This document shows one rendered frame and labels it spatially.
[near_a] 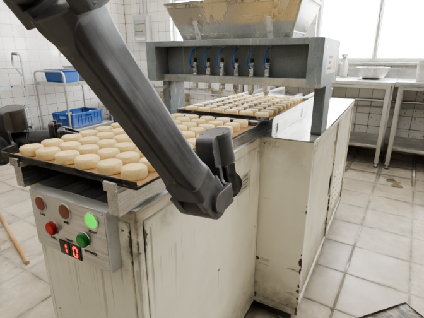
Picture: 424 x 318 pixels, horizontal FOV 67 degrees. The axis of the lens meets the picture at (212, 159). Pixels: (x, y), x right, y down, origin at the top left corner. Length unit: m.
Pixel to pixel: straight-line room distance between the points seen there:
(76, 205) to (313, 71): 0.81
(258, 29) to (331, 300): 1.28
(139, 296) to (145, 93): 0.48
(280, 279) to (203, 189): 0.99
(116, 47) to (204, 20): 0.98
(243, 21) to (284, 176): 0.59
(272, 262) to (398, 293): 0.77
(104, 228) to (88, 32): 0.41
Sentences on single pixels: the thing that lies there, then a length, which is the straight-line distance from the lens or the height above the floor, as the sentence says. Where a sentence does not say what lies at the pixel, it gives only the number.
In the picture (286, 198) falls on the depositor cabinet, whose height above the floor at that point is 0.61.
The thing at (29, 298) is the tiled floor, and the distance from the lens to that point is 1.91.
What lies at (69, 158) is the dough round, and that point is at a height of 0.92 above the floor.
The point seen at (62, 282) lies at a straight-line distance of 0.95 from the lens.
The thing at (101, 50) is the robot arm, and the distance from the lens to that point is 0.36.
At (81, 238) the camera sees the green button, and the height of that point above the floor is 0.77.
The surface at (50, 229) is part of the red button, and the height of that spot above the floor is 0.76.
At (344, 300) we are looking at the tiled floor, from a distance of 1.80.
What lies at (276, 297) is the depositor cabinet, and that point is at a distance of 1.50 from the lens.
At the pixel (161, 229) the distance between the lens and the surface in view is 0.72.
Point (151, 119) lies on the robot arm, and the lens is 0.40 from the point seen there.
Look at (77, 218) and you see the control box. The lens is 0.72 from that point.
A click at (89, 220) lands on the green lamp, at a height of 0.81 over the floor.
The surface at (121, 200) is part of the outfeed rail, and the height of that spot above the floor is 0.87.
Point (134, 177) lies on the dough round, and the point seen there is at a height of 0.91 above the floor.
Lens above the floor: 1.12
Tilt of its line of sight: 18 degrees down
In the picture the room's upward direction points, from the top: straight up
